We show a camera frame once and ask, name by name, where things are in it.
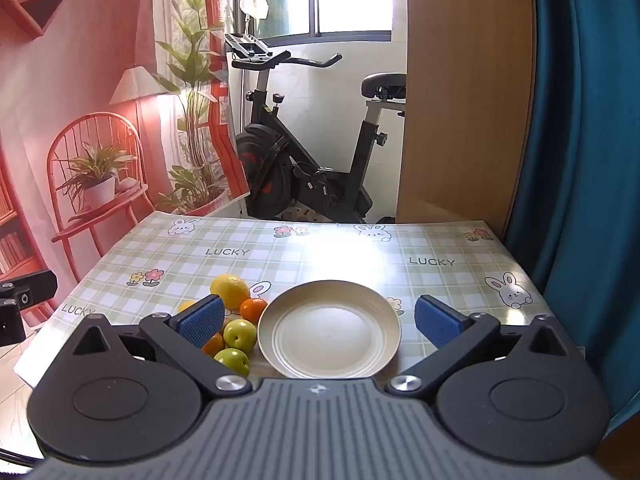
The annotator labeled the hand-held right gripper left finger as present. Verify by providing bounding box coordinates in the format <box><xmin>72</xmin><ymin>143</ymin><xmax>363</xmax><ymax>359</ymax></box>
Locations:
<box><xmin>70</xmin><ymin>294</ymin><xmax>253</xmax><ymax>397</ymax></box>

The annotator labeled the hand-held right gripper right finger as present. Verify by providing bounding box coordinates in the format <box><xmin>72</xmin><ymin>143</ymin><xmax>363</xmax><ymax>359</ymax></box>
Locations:
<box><xmin>385</xmin><ymin>294</ymin><xmax>586</xmax><ymax>397</ymax></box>

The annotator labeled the orange tangerine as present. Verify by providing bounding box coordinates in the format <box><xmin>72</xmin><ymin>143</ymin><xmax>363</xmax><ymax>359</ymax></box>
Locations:
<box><xmin>240</xmin><ymin>297</ymin><xmax>270</xmax><ymax>326</ymax></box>
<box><xmin>201</xmin><ymin>332</ymin><xmax>226</xmax><ymax>357</ymax></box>

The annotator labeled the green apple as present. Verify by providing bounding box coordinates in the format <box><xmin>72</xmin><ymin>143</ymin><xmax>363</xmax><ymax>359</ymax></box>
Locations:
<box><xmin>222</xmin><ymin>319</ymin><xmax>257</xmax><ymax>350</ymax></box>
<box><xmin>214</xmin><ymin>347</ymin><xmax>251</xmax><ymax>378</ymax></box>

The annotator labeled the large yellow lemon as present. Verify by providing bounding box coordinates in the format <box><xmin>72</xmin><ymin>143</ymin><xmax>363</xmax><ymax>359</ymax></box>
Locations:
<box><xmin>210</xmin><ymin>274</ymin><xmax>251</xmax><ymax>310</ymax></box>

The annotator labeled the cream round plate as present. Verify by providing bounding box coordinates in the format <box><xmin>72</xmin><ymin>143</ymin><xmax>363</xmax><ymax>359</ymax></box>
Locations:
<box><xmin>257</xmin><ymin>280</ymin><xmax>402</xmax><ymax>380</ymax></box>

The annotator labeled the green plaid bunny tablecloth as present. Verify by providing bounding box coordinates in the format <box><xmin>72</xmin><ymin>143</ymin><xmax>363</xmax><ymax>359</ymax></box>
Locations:
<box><xmin>14</xmin><ymin>211</ymin><xmax>583</xmax><ymax>392</ymax></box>

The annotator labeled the black exercise bike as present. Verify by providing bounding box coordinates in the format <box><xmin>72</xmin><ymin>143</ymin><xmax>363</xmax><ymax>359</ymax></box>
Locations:
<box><xmin>225</xmin><ymin>32</ymin><xmax>408</xmax><ymax>225</ymax></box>

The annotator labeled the wooden board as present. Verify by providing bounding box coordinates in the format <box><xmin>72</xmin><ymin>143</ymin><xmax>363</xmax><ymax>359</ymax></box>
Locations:
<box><xmin>395</xmin><ymin>0</ymin><xmax>538</xmax><ymax>241</ymax></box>

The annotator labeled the blue curtain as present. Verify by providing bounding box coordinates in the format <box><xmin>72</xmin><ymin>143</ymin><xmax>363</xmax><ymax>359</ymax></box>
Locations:
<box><xmin>502</xmin><ymin>0</ymin><xmax>640</xmax><ymax>461</ymax></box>

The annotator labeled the white round lamp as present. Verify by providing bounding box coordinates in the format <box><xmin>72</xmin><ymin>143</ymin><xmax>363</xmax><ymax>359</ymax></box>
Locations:
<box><xmin>239</xmin><ymin>0</ymin><xmax>271</xmax><ymax>36</ymax></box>

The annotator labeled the pink room wall poster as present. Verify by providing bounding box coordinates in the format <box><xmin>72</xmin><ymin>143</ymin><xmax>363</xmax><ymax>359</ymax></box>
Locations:
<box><xmin>0</xmin><ymin>0</ymin><xmax>251</xmax><ymax>333</ymax></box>

